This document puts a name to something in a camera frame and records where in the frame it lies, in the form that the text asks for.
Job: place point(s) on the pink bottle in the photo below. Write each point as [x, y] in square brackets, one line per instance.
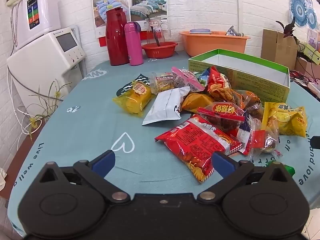
[133, 43]

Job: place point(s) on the red white blue snack packet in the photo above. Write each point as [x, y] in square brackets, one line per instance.
[242, 135]

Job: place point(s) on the white foil snack packet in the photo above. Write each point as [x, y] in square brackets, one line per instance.
[166, 105]

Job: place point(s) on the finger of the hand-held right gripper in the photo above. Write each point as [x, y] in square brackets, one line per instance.
[315, 142]

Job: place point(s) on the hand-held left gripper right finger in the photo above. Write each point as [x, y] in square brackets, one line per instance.
[222, 162]

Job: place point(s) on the metal utensil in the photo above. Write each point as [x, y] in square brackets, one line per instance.
[232, 31]

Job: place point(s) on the dark red plant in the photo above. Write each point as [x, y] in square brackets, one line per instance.
[287, 28]

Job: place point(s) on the wall poster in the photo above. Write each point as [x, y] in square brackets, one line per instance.
[130, 5]

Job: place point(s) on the brown cardboard box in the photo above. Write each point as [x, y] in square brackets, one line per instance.
[278, 47]

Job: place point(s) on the clear packet of yellow pastries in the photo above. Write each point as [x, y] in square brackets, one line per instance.
[161, 82]

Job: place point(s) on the yellow cake packet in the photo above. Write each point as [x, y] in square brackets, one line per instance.
[132, 97]

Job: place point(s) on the thin green plant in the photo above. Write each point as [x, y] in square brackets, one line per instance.
[42, 105]

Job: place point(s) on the white wall conduit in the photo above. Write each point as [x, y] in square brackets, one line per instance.
[238, 5]

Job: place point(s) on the glass pitcher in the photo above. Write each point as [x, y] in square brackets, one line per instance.
[158, 33]

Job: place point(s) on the red plastic basin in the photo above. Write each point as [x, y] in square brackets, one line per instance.
[160, 50]

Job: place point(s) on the clear red-label snack packet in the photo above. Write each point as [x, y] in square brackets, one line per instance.
[221, 112]

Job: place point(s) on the white wall water purifier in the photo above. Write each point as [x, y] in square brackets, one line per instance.
[37, 12]

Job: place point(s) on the green cardboard box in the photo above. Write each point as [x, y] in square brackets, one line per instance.
[240, 76]

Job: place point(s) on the small green box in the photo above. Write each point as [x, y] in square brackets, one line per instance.
[312, 52]

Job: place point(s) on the yellow snack packet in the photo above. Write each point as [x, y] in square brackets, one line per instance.
[287, 117]

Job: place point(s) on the orange clear snack packet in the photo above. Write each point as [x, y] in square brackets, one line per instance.
[250, 101]

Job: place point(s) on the red chips bag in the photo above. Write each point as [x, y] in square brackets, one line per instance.
[218, 82]

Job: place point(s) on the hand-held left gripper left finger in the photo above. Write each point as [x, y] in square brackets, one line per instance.
[103, 162]

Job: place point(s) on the bright green snack packet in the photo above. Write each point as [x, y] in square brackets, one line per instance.
[290, 168]

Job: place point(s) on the blue paper fan decoration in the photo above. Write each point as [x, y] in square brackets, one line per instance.
[302, 10]

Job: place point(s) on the clear packet with chocolate ball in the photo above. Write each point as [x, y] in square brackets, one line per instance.
[266, 140]

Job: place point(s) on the teal printed tablecloth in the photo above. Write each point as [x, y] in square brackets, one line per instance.
[87, 130]

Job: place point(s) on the large red snack bag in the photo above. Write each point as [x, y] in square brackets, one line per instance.
[197, 145]

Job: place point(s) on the red thermos jug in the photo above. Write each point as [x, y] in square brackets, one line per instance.
[117, 37]

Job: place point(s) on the orange plastic basin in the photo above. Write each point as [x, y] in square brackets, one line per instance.
[212, 45]

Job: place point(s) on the blue lid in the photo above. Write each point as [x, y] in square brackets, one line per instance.
[200, 30]

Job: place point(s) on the white machine with screen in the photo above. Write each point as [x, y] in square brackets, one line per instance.
[47, 62]

